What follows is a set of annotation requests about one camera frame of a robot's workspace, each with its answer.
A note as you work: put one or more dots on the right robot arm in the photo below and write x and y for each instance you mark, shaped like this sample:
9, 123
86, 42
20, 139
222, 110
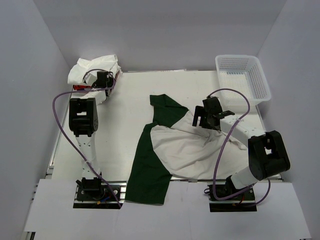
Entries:
267, 155

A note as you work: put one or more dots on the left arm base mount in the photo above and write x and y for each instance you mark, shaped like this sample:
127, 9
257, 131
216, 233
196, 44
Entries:
95, 194

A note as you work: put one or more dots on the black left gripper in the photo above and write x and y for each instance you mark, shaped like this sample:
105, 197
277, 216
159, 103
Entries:
111, 82

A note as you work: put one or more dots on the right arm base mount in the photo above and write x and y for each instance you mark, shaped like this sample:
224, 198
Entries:
243, 202

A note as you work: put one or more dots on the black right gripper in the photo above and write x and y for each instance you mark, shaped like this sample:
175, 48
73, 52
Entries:
200, 111

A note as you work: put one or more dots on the white and green t-shirt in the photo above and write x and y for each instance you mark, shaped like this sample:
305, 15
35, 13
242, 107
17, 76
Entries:
169, 147

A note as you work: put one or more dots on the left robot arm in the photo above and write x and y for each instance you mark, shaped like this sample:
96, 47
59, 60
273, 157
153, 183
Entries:
83, 121

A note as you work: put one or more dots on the white plastic basket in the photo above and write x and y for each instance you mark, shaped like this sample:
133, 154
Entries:
245, 74

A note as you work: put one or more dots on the crumpled white t-shirt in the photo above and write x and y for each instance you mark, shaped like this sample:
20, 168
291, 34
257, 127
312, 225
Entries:
84, 72

